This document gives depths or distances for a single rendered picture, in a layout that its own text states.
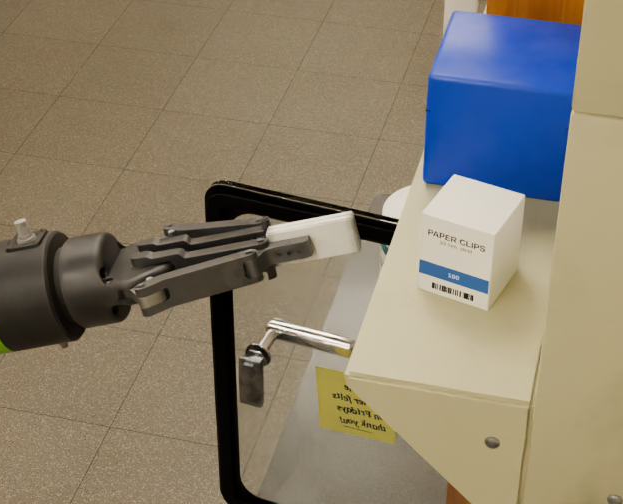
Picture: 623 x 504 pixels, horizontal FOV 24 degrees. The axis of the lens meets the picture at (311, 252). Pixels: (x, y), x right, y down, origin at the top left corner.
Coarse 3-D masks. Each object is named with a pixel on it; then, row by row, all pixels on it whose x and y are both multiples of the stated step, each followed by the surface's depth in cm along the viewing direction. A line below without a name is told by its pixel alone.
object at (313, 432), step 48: (240, 288) 132; (288, 288) 129; (336, 288) 127; (240, 336) 135; (288, 336) 133; (336, 336) 130; (288, 384) 136; (336, 384) 134; (240, 432) 143; (288, 432) 140; (336, 432) 138; (384, 432) 135; (288, 480) 144; (336, 480) 141; (384, 480) 139; (432, 480) 136
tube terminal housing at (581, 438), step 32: (576, 128) 74; (608, 128) 73; (576, 160) 75; (608, 160) 74; (576, 192) 76; (608, 192) 76; (576, 224) 77; (608, 224) 77; (576, 256) 78; (608, 256) 78; (576, 288) 80; (608, 288) 79; (576, 320) 81; (608, 320) 80; (544, 352) 83; (576, 352) 82; (608, 352) 82; (544, 384) 84; (576, 384) 84; (608, 384) 83; (544, 416) 86; (576, 416) 85; (608, 416) 84; (544, 448) 87; (576, 448) 87; (608, 448) 86; (544, 480) 89; (576, 480) 88; (608, 480) 87
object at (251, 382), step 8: (248, 352) 136; (256, 352) 135; (240, 360) 135; (248, 360) 134; (256, 360) 134; (264, 360) 135; (240, 368) 135; (248, 368) 134; (256, 368) 134; (240, 376) 136; (248, 376) 135; (256, 376) 135; (240, 384) 136; (248, 384) 136; (256, 384) 136; (240, 392) 137; (248, 392) 137; (256, 392) 136; (240, 400) 138; (248, 400) 137; (256, 400) 137
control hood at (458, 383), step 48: (432, 192) 103; (528, 240) 99; (384, 288) 94; (528, 288) 94; (384, 336) 90; (432, 336) 90; (480, 336) 90; (528, 336) 90; (384, 384) 87; (432, 384) 87; (480, 384) 87; (528, 384) 87; (432, 432) 89; (480, 432) 88; (528, 432) 87; (480, 480) 90
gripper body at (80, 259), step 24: (72, 240) 117; (96, 240) 116; (72, 264) 115; (96, 264) 115; (120, 264) 117; (168, 264) 115; (72, 288) 115; (96, 288) 115; (120, 288) 114; (72, 312) 116; (96, 312) 116; (120, 312) 117
